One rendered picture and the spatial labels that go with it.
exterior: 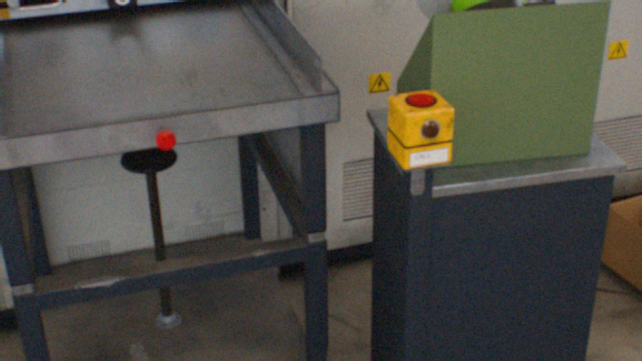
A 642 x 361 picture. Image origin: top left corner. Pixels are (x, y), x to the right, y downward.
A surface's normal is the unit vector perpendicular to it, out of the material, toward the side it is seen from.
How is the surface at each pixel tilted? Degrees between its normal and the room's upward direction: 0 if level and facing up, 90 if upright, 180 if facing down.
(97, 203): 90
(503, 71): 90
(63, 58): 0
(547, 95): 90
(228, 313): 0
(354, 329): 0
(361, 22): 90
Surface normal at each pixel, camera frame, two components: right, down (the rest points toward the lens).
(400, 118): -0.96, 0.15
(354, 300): -0.01, -0.87
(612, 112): 0.29, 0.47
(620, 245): -0.88, 0.00
